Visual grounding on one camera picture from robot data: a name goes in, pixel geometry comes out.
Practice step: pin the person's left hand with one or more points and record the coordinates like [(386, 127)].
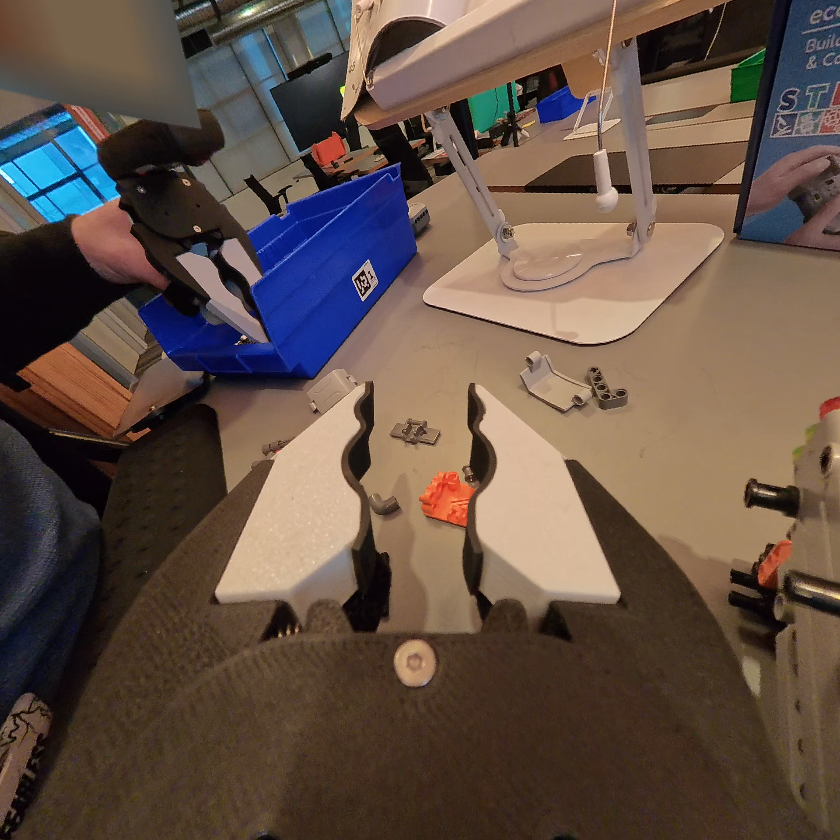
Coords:
[(112, 243)]

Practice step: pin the blue robot kit box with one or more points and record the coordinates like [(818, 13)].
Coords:
[(788, 79)]

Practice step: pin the light grey ribbed panel piece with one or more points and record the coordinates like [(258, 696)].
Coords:
[(328, 390)]

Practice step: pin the blue plastic bin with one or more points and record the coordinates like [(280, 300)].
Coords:
[(315, 282)]

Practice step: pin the wooden shelf unit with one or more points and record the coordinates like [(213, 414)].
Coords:
[(92, 368)]

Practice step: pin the green bin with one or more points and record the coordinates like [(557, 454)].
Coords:
[(492, 108), (750, 76)]

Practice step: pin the black office chair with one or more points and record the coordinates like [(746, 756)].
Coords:
[(269, 197)]

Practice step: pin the orange panel piece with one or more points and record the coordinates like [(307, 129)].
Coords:
[(444, 502)]

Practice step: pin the black monitor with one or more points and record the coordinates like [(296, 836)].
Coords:
[(309, 105)]

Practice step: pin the white printed cloth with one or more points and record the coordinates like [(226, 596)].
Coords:
[(20, 768)]

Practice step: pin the dark grey connector plate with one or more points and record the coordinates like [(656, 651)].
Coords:
[(415, 432)]

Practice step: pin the grey white toy robot model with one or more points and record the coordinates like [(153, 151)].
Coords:
[(814, 630)]

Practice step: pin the dark grey beam piece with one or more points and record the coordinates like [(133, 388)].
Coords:
[(607, 391)]

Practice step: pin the small blue bin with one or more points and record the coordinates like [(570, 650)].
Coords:
[(559, 105)]

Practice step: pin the white stand base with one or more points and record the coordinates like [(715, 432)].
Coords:
[(591, 295)]

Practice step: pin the small dark grey piece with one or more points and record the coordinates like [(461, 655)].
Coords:
[(469, 475)]

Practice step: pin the black perforated pad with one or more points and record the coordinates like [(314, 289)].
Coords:
[(158, 512)]

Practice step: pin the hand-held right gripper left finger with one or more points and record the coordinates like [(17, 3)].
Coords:
[(295, 538)]

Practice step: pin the grey elbow connector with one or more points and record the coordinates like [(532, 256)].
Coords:
[(381, 504)]

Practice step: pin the person's left forearm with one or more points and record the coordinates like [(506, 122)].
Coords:
[(40, 295)]

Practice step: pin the small dark grey pin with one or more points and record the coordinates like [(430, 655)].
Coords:
[(273, 446)]

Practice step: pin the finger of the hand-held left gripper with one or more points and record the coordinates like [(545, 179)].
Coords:
[(210, 282), (243, 263)]

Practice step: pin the light grey curved panel piece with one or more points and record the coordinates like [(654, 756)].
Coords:
[(545, 383)]

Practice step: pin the white plastic device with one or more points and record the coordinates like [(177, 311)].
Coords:
[(460, 59)]

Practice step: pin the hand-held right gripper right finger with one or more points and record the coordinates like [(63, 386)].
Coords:
[(545, 538)]

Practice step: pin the window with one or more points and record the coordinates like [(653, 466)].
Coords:
[(53, 184)]

